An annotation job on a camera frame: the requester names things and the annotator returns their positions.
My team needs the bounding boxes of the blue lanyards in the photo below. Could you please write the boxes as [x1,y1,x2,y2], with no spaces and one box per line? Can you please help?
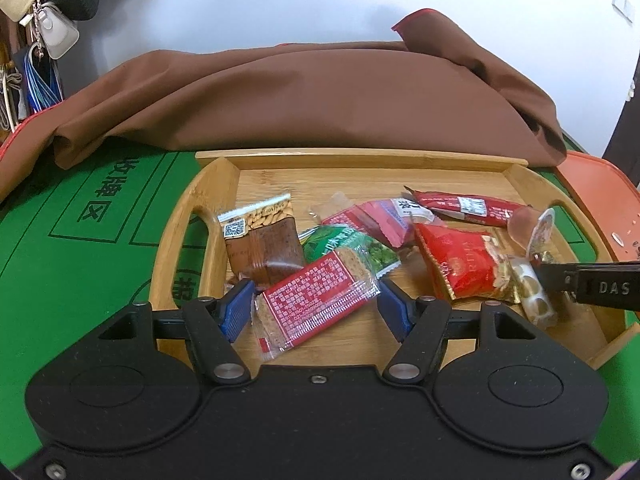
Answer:
[22,42,64,112]

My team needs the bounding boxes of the wooden serving tray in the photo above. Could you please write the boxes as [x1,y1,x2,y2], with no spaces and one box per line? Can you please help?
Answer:
[150,147,640,371]

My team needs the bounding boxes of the small white bag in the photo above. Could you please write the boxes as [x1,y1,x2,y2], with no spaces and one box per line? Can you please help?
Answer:
[32,2,81,60]

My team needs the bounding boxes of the pink candy packet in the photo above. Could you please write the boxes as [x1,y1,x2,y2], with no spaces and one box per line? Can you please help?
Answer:
[310,192,437,249]

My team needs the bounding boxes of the orange plastic tray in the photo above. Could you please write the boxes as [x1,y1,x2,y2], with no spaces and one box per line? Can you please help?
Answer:
[555,152,640,263]

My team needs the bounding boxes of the brown cloth with red lining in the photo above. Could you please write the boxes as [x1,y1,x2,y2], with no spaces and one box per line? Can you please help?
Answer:
[0,8,568,201]

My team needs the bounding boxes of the green pea snack packet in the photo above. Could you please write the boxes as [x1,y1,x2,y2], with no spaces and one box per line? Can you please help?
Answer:
[299,224,402,278]

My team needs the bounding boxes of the dark red snack bar packet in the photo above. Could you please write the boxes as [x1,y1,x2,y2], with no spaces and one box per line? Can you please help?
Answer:
[403,186,533,230]

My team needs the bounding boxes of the red snack packet gold trim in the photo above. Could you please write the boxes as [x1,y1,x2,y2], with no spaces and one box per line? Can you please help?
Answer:
[412,221,518,303]

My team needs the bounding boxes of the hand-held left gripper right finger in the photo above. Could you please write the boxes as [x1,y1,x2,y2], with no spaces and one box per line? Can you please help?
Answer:
[377,277,541,383]

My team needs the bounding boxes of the red label cracker packet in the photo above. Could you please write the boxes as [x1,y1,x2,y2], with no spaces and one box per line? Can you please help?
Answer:
[251,246,382,362]

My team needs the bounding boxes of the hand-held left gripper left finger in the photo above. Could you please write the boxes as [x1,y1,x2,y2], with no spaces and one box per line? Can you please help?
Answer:
[97,279,257,386]

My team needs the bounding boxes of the clear jelly cup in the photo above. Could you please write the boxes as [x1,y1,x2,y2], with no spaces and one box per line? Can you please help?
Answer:
[507,205,557,257]

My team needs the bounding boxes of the dark wooden door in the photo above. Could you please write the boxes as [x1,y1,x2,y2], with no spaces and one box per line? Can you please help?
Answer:
[602,45,640,186]

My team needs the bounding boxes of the brown almond snack packet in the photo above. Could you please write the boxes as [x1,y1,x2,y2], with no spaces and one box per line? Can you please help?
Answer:
[217,192,307,286]

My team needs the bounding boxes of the pile of sunflower seed shells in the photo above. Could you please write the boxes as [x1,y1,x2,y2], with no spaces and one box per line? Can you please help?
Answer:
[611,217,640,253]

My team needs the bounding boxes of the clear white candy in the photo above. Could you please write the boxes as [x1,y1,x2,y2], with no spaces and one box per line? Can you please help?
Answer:
[500,255,559,329]

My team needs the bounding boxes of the white rope handle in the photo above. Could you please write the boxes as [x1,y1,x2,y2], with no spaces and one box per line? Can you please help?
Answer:
[0,67,23,133]

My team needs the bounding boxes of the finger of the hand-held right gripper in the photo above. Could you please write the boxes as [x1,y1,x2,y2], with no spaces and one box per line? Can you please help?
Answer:
[534,256,640,304]

